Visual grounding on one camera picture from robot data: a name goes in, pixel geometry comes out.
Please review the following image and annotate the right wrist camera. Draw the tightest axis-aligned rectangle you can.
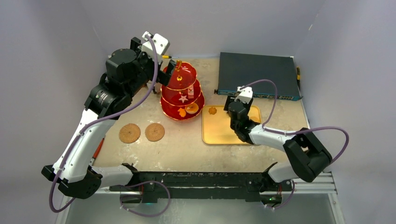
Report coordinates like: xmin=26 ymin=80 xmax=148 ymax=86
xmin=234 ymin=86 xmax=253 ymax=104

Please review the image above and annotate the red three-tier cake stand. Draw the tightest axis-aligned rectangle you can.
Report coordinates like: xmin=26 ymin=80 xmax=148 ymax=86
xmin=160 ymin=60 xmax=205 ymax=121

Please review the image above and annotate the purple cable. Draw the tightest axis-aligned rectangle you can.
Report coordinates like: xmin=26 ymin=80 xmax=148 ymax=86
xmin=49 ymin=34 xmax=171 ymax=218
xmin=241 ymin=79 xmax=350 ymax=211

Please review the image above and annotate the pink layered cake slice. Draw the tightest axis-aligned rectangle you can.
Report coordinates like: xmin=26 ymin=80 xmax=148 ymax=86
xmin=187 ymin=86 xmax=195 ymax=99

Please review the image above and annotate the swirl butter cookie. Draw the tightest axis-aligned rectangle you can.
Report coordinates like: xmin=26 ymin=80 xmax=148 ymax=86
xmin=208 ymin=107 xmax=217 ymax=115

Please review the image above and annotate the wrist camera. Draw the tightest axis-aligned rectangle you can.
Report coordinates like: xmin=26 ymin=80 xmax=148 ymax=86
xmin=141 ymin=31 xmax=170 ymax=64
xmin=234 ymin=86 xmax=253 ymax=104

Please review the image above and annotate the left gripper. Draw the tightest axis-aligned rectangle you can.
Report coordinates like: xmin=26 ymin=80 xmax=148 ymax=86
xmin=125 ymin=38 xmax=175 ymax=98

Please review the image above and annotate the white-iced star cookie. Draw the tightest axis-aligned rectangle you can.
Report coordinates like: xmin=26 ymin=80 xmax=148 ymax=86
xmin=179 ymin=95 xmax=189 ymax=104

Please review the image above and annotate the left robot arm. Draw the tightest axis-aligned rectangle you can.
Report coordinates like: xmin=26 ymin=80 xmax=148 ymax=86
xmin=41 ymin=47 xmax=171 ymax=200

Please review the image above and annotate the yellow frosted donut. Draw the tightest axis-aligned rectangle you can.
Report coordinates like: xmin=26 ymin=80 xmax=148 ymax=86
xmin=184 ymin=103 xmax=199 ymax=115

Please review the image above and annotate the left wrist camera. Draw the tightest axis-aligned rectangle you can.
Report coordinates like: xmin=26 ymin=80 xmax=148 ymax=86
xmin=141 ymin=31 xmax=170 ymax=64

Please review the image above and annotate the white enamel mug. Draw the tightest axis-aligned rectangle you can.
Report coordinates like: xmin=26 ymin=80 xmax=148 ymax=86
xmin=147 ymin=81 xmax=156 ymax=90

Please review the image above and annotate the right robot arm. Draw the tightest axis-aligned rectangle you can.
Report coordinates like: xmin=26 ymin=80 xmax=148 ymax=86
xmin=224 ymin=96 xmax=332 ymax=190

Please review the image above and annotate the orange fish-shaped cake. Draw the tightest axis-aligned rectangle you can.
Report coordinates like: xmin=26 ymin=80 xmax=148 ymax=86
xmin=178 ymin=107 xmax=187 ymax=118

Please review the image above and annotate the yellow serving tray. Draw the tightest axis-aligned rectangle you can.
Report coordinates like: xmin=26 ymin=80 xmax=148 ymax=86
xmin=202 ymin=105 xmax=247 ymax=145

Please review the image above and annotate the black base frame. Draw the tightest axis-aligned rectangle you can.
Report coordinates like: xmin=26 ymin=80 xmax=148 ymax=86
xmin=109 ymin=171 xmax=292 ymax=203

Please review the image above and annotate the dark network switch box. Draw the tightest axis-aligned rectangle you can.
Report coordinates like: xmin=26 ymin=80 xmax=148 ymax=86
xmin=214 ymin=52 xmax=302 ymax=101

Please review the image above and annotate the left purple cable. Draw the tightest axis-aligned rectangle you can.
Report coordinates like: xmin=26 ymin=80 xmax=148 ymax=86
xmin=49 ymin=34 xmax=171 ymax=218

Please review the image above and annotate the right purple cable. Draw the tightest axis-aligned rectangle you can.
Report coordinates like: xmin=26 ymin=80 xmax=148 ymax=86
xmin=241 ymin=79 xmax=350 ymax=211

